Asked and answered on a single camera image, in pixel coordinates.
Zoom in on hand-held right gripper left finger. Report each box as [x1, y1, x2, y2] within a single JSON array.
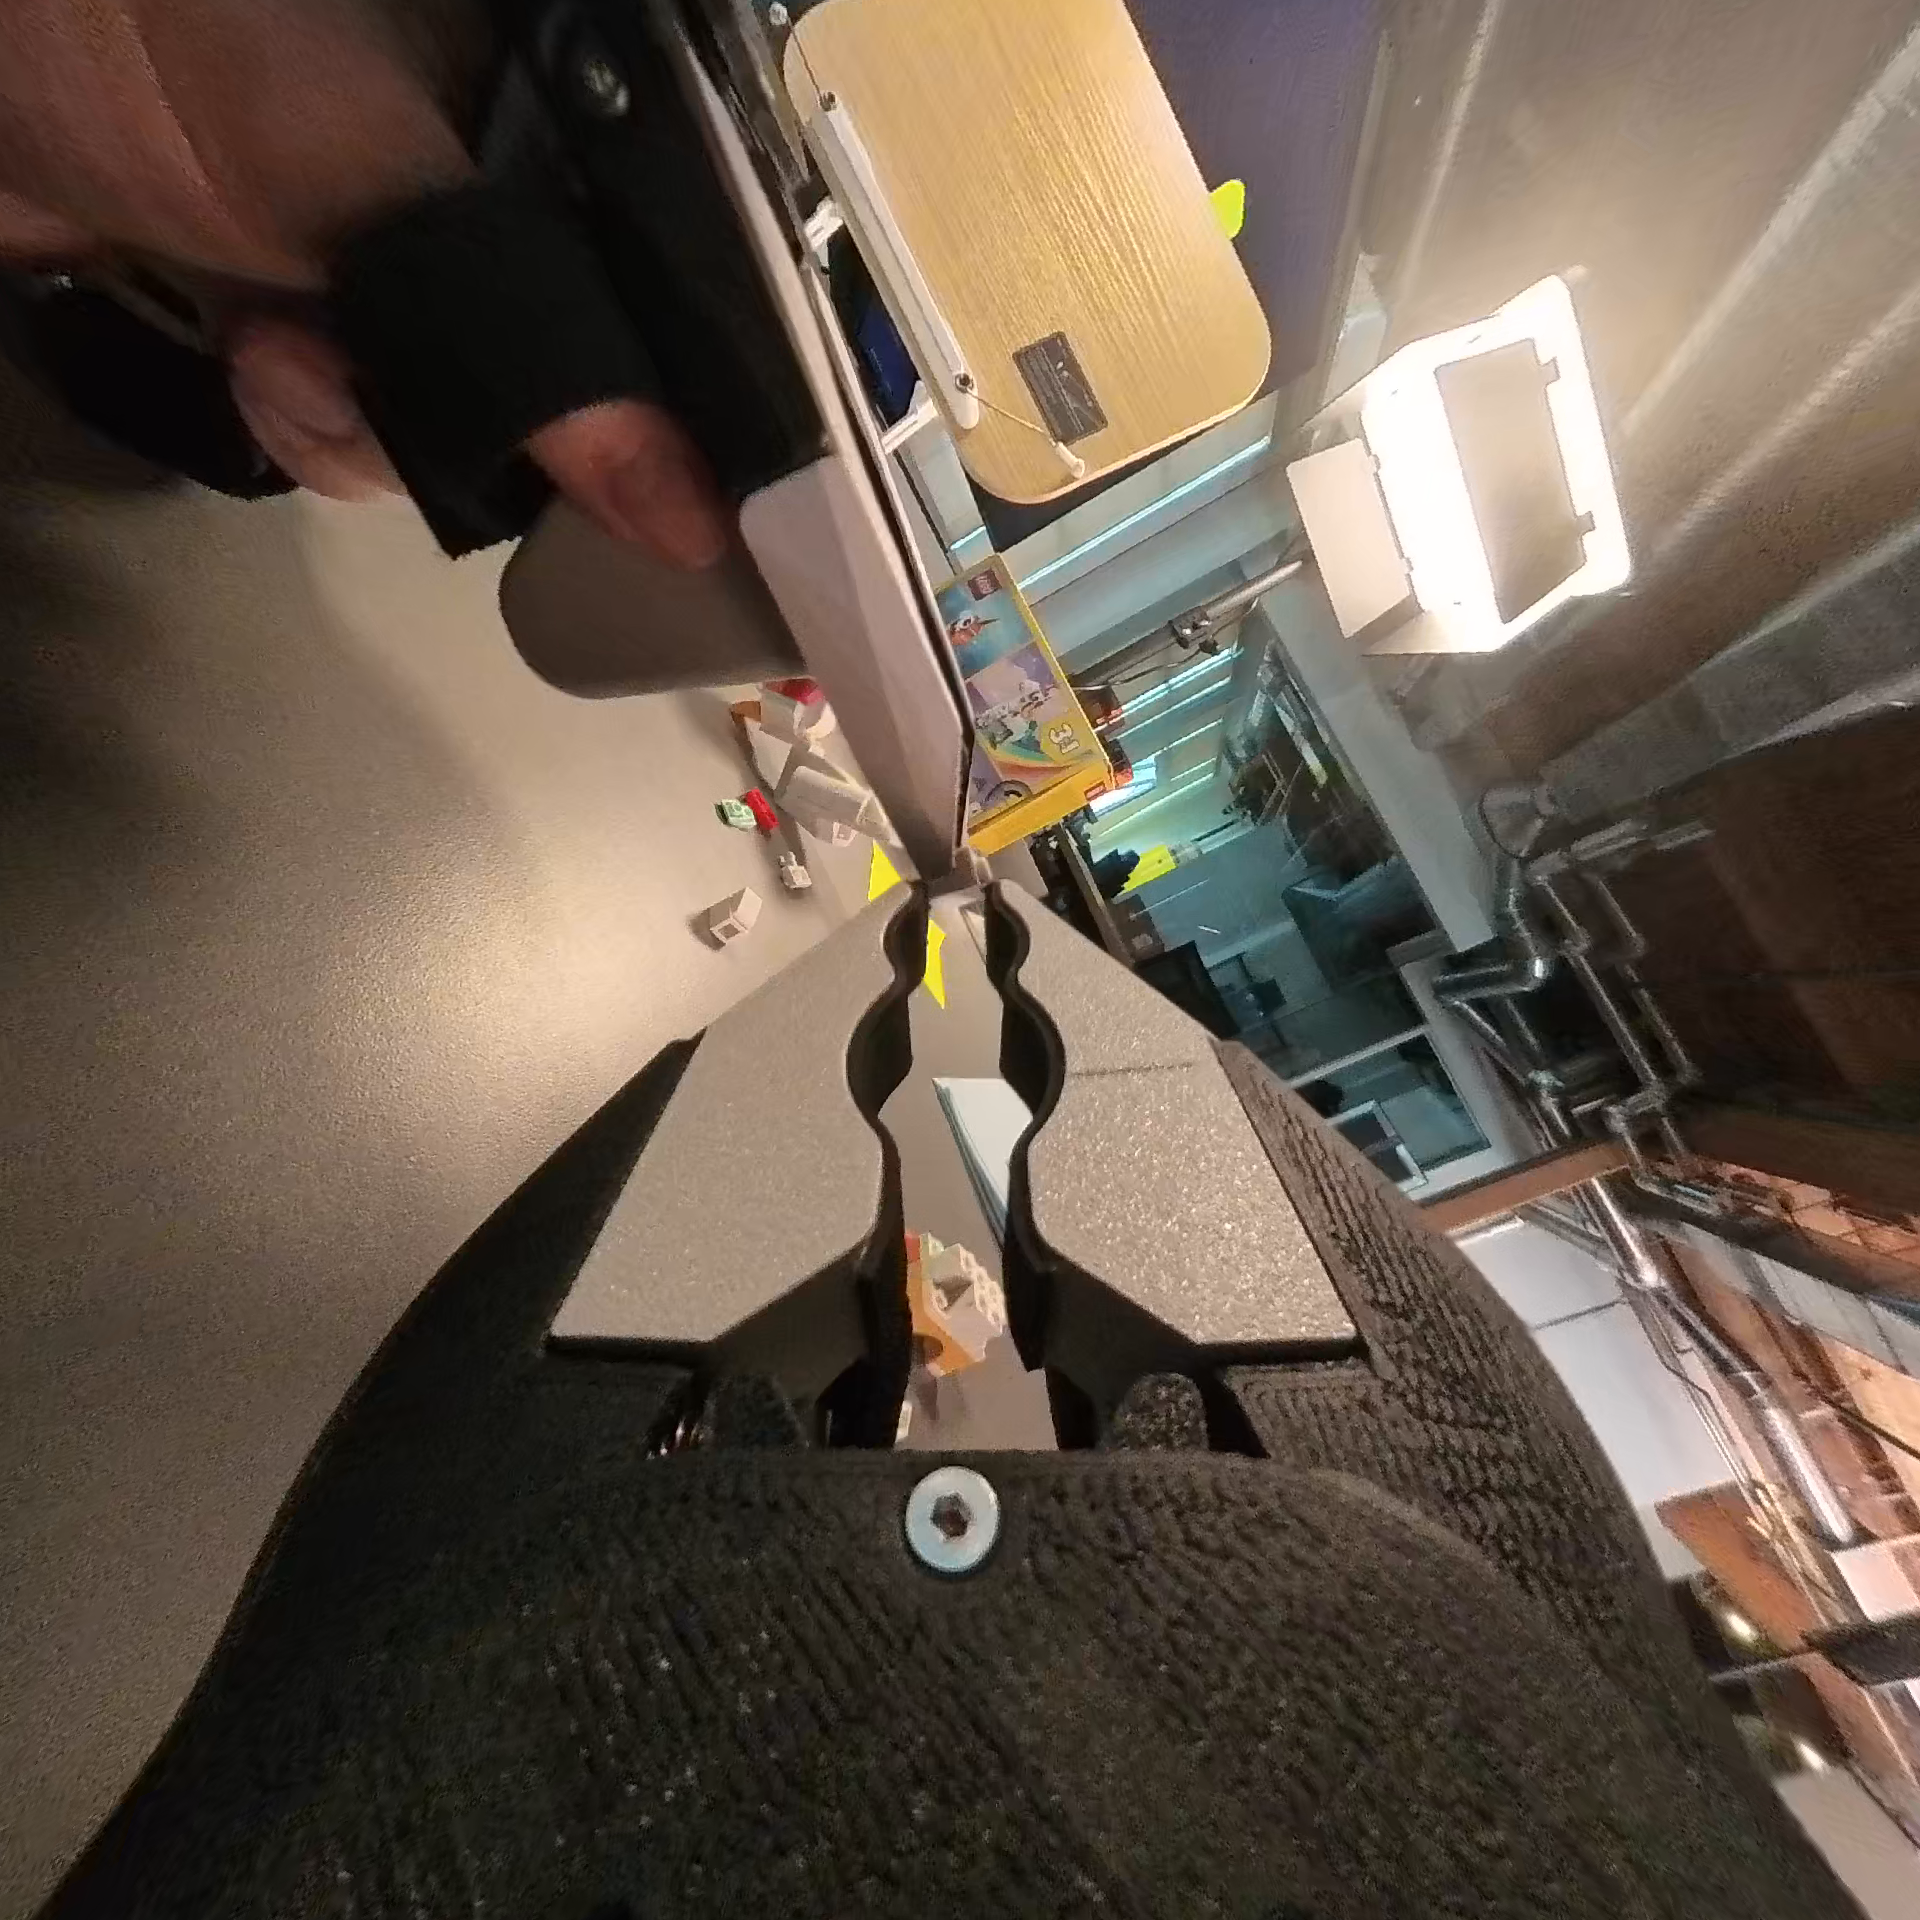
[[546, 879, 935, 1443]]

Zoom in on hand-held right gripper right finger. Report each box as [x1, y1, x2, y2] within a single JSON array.
[[979, 879, 1359, 1449]]

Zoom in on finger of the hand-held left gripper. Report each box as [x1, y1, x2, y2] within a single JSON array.
[[738, 447, 979, 875]]

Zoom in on white lego build red part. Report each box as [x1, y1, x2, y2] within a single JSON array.
[[731, 676, 830, 754]]

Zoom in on white lego figure pieces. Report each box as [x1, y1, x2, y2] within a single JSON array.
[[767, 740, 890, 846]]

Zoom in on colourful lego box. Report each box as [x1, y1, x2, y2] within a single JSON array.
[[935, 555, 1115, 837]]

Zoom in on tan white lego build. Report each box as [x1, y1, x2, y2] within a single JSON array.
[[904, 1227, 1000, 1382]]

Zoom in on person's left hand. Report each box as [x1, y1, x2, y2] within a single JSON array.
[[0, 0, 741, 572]]

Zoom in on white booklet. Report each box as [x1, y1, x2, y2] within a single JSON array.
[[930, 1074, 1039, 1204]]

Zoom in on yellow flat plate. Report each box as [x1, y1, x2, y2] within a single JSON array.
[[864, 839, 962, 1011]]

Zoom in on wooden board with label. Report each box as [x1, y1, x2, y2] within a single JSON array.
[[783, 0, 1276, 507]]

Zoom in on silver ceiling pipes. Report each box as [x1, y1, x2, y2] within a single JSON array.
[[1431, 777, 1704, 1162]]

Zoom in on white light panel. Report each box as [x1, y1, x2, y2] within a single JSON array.
[[1285, 273, 1635, 660]]

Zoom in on white rail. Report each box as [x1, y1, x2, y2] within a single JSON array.
[[800, 87, 1090, 487]]

